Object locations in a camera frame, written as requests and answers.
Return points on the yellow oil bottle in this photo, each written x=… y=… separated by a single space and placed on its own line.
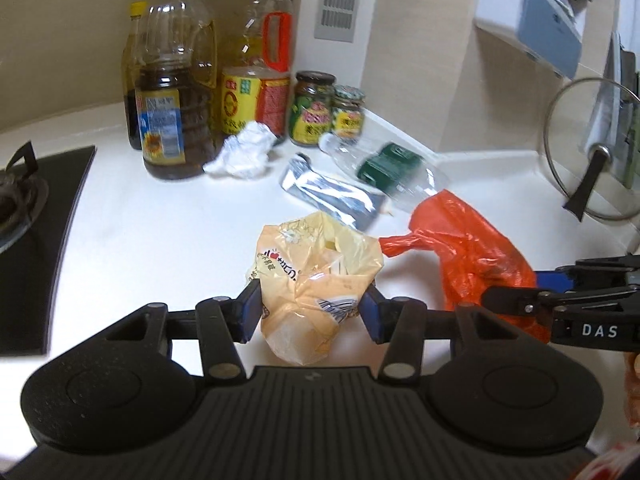
x=206 y=35

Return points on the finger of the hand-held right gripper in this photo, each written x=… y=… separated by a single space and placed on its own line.
x=510 y=299
x=555 y=280

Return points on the dark oil bottle blue label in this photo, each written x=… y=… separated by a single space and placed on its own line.
x=170 y=125

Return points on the orange plastic bag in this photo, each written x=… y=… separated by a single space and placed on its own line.
x=470 y=250

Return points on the yellow printed plastic bag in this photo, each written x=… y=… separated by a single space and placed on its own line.
x=310 y=285

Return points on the large sauce jar dark lid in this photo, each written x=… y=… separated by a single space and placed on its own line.
x=310 y=115

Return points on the black gas stove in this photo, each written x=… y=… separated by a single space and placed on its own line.
x=65 y=220

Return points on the white paper towel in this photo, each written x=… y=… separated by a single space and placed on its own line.
x=245 y=152

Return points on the blue white wall appliance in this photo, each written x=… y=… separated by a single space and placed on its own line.
x=545 y=25

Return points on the dark sauce bottle yellow cap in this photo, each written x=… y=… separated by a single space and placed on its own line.
x=132 y=75

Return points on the white wall vent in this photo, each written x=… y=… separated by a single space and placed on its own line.
x=340 y=0

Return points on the glass pot lid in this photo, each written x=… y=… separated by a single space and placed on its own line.
x=592 y=170

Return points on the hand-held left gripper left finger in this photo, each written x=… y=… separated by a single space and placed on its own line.
x=251 y=310

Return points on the person's right hand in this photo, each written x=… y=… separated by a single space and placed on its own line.
x=634 y=390

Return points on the clear plastic bottle green label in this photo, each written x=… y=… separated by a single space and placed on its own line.
x=390 y=170

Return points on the grey cutting board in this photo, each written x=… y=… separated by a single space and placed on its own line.
x=612 y=100

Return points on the black stove burner grate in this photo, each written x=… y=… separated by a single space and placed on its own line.
x=20 y=195

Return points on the small sauce jar checked lid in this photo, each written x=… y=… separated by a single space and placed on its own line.
x=347 y=117

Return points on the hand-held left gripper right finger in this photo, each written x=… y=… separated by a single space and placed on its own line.
x=371 y=312

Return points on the silver foil pack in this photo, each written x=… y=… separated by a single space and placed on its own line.
x=330 y=192

